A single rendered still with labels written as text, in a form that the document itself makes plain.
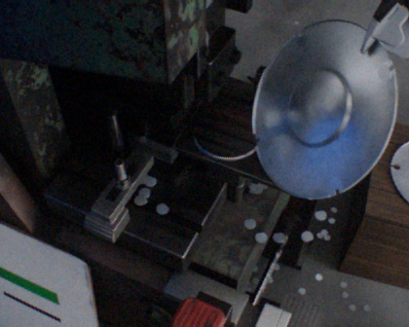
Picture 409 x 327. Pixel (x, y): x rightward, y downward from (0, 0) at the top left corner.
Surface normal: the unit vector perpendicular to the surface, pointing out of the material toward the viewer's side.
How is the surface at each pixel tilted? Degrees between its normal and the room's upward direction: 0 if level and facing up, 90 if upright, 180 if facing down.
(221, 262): 0
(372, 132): 56
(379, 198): 0
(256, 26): 0
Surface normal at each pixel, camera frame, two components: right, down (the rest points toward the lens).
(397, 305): 0.00, -0.62
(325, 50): -0.78, -0.12
